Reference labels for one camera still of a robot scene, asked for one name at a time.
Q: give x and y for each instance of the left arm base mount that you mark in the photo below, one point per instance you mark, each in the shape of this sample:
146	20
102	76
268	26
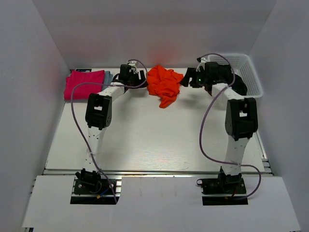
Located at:
90	188

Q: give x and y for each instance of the folded grey blue t shirt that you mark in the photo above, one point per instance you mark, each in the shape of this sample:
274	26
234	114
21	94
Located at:
107	78

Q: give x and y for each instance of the black t shirt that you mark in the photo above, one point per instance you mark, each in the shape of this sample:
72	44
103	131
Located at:
239	86

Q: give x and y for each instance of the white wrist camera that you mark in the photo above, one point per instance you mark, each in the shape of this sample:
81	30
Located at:
201	62
132	63

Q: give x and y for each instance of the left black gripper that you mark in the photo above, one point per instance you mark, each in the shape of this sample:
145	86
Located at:
140	82

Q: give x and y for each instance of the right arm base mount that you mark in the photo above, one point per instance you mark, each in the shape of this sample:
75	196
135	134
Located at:
223	190

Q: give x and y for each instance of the folded pink t shirt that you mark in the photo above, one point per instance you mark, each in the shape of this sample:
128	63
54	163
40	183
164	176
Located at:
82	92

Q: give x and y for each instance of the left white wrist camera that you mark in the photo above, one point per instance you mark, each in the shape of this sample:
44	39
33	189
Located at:
132	63

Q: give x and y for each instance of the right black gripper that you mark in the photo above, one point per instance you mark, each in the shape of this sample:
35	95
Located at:
190	72

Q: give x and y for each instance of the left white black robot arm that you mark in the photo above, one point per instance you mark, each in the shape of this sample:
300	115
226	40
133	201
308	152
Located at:
98	114

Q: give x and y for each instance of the orange t shirt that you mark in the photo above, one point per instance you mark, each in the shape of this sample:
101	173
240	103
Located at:
164	83

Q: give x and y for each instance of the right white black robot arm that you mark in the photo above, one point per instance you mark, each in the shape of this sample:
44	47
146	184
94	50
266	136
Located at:
241	120

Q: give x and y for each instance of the white plastic basket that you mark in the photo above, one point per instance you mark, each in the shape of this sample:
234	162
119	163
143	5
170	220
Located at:
243	67

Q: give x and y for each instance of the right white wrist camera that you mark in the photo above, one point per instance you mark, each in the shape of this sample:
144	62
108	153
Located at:
201	62

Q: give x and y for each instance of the dark blue label plate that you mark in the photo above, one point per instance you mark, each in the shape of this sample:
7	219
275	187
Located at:
83	70

